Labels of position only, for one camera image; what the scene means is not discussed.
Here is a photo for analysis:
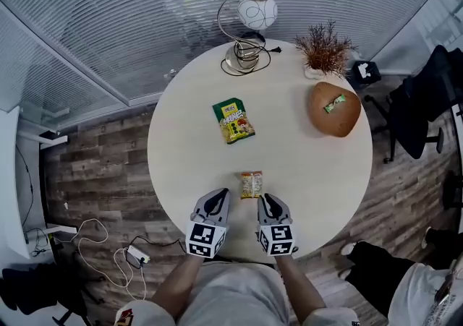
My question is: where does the person's left forearm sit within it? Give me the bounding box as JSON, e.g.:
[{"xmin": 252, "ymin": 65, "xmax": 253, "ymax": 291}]
[{"xmin": 150, "ymin": 254, "xmax": 204, "ymax": 320}]

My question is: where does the black office chair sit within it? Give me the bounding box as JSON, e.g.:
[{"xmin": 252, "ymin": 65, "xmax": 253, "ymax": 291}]
[{"xmin": 364, "ymin": 44, "xmax": 463, "ymax": 166}]

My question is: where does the green candy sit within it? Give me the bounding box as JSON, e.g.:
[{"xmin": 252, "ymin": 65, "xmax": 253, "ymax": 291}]
[{"xmin": 323, "ymin": 94, "xmax": 347, "ymax": 114}]

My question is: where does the black waste bin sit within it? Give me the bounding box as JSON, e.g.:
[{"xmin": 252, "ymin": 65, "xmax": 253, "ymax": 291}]
[{"xmin": 352, "ymin": 59, "xmax": 382, "ymax": 84}]

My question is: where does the black lamp cable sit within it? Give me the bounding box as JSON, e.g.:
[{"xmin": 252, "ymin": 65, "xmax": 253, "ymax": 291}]
[{"xmin": 220, "ymin": 38, "xmax": 284, "ymax": 77}]

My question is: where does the black power cable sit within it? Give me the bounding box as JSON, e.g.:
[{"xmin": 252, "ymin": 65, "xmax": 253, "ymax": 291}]
[{"xmin": 129, "ymin": 235, "xmax": 187, "ymax": 255}]

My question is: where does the round white table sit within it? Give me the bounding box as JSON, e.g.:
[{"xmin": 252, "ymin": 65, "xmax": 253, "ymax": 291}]
[{"xmin": 147, "ymin": 39, "xmax": 373, "ymax": 264}]

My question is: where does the person's right forearm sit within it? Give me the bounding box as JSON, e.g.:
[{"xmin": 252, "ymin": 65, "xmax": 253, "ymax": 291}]
[{"xmin": 275, "ymin": 254, "xmax": 327, "ymax": 318}]

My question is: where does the brown wooden container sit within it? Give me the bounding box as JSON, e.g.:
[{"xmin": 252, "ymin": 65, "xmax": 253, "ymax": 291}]
[{"xmin": 308, "ymin": 81, "xmax": 362, "ymax": 139}]

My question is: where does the white cable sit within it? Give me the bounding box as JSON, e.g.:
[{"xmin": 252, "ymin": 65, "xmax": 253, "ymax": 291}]
[{"xmin": 77, "ymin": 218, "xmax": 148, "ymax": 301}]

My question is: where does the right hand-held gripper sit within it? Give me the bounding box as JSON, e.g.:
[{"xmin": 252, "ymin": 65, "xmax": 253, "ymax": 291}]
[{"xmin": 257, "ymin": 192, "xmax": 296, "ymax": 257}]

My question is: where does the dried brown plant in pot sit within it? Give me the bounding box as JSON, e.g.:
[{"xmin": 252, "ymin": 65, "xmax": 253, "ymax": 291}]
[{"xmin": 294, "ymin": 20, "xmax": 358, "ymax": 81}]

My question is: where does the thin black cable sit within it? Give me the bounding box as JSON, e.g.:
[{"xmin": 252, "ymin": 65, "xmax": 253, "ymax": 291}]
[{"xmin": 14, "ymin": 143, "xmax": 50, "ymax": 258}]

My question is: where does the orange peanut snack packet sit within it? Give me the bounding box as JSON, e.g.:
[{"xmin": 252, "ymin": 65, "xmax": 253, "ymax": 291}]
[{"xmin": 234, "ymin": 171, "xmax": 264, "ymax": 200}]

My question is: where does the person's light grey clothing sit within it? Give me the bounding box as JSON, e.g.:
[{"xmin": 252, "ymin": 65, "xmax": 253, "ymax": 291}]
[{"xmin": 114, "ymin": 262, "xmax": 361, "ymax": 326}]

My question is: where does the silver lamp with globe shade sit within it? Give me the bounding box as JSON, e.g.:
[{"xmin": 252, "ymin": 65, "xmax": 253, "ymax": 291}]
[{"xmin": 216, "ymin": 0, "xmax": 279, "ymax": 74}]

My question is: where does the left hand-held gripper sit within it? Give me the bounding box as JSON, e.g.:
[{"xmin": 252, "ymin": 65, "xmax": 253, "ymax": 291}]
[{"xmin": 185, "ymin": 188, "xmax": 232, "ymax": 259}]

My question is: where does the white power strip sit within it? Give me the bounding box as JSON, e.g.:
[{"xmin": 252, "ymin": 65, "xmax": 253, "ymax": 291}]
[{"xmin": 126, "ymin": 244, "xmax": 151, "ymax": 268}]

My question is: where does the green yellow snack packet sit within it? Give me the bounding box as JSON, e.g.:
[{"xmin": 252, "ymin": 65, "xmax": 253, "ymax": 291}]
[{"xmin": 211, "ymin": 97, "xmax": 256, "ymax": 145}]

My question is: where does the white desk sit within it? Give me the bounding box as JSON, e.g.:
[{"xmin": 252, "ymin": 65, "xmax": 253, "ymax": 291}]
[{"xmin": 0, "ymin": 106, "xmax": 69, "ymax": 261}]

